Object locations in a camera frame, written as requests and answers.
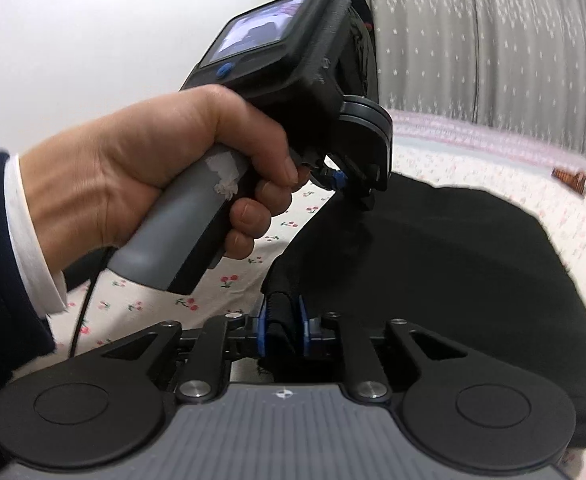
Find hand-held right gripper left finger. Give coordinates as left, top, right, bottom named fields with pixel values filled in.
left=100, top=310, right=269, bottom=404

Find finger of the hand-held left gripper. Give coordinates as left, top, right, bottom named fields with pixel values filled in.
left=313, top=157, right=375, bottom=211

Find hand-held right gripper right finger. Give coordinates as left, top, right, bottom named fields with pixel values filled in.
left=299, top=296, right=469, bottom=404

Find black pants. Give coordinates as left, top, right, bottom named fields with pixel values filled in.
left=258, top=172, right=586, bottom=453

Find person's left forearm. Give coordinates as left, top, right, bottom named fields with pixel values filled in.
left=0, top=149, right=68, bottom=476

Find person's left hand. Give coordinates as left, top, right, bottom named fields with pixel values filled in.
left=20, top=84, right=310, bottom=273

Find dark hanging jacket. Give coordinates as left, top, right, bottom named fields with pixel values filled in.
left=343, top=0, right=380, bottom=100

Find pink striped blanket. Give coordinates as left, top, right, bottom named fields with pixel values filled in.
left=388, top=107, right=586, bottom=171

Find grey star print curtain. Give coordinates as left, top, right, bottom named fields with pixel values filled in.
left=333, top=0, right=586, bottom=151

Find cherry print bed sheet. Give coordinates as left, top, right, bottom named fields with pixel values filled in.
left=55, top=145, right=586, bottom=480

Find brown hair clip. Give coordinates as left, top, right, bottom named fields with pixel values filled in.
left=552, top=167, right=586, bottom=195

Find black cable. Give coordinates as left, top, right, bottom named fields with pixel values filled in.
left=68, top=247, right=116, bottom=358

